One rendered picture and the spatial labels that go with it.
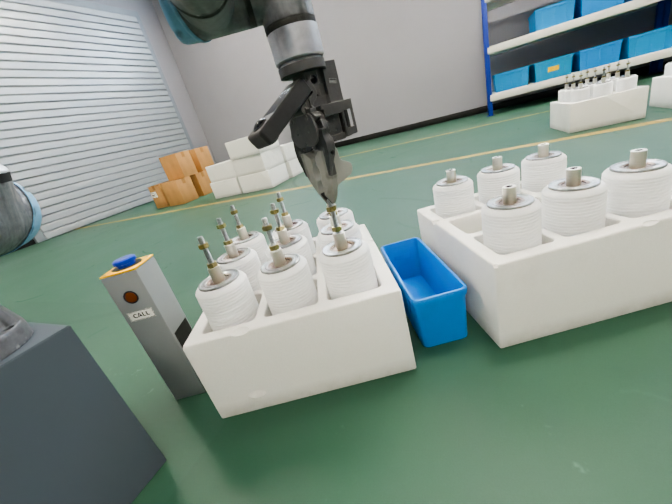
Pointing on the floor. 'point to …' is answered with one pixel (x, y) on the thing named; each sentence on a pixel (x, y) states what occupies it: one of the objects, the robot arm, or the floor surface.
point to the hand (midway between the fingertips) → (326, 197)
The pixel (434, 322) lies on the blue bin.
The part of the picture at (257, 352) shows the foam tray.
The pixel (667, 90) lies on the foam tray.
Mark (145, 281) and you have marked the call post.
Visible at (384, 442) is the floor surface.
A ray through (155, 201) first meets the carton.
